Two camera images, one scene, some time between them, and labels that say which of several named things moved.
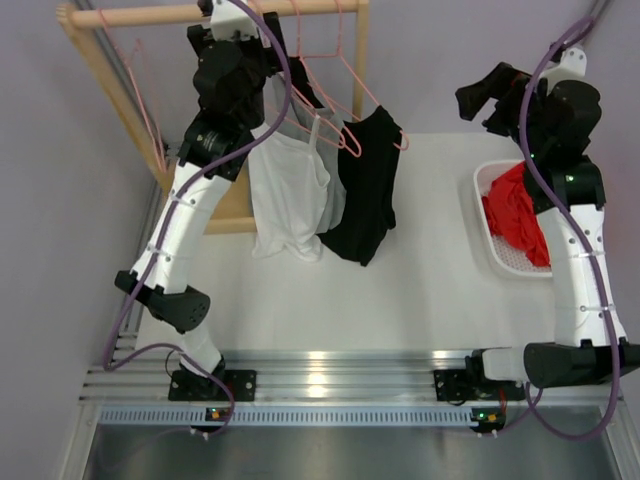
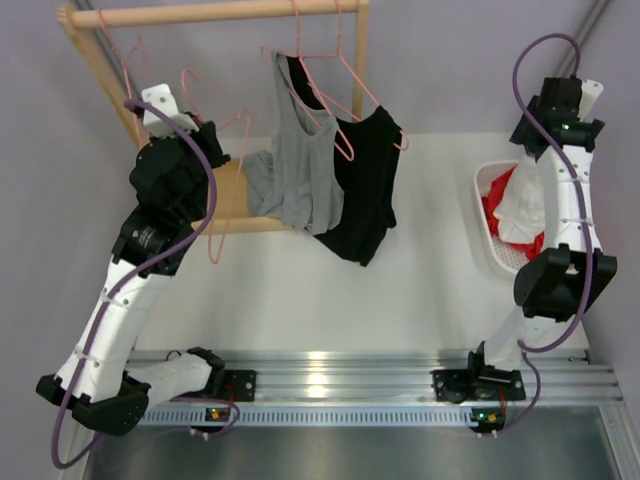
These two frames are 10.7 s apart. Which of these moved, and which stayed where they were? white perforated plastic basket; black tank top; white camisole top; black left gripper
Moved: white camisole top; black left gripper
Stayed: black tank top; white perforated plastic basket
